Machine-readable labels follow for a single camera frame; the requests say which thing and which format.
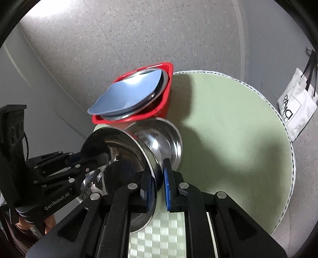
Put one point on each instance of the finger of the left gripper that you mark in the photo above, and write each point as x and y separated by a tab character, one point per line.
56	161
75	182

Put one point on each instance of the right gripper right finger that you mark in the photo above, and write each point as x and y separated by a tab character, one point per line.
215	225

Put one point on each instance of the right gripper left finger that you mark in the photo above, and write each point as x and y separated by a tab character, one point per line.
100	227

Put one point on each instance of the small steel bowl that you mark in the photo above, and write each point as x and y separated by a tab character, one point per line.
127	156

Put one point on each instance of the large steel bowl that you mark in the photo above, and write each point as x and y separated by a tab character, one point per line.
162	137

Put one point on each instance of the person's left hand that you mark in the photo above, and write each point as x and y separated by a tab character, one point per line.
44	227

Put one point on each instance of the steel plate in basket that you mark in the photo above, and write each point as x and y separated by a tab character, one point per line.
158	92

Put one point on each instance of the blue plate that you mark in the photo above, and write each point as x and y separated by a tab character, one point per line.
128	94

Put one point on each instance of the red plastic basket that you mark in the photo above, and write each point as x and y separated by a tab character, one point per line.
158	108

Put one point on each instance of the white tote bag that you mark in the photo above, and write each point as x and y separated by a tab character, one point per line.
298	102

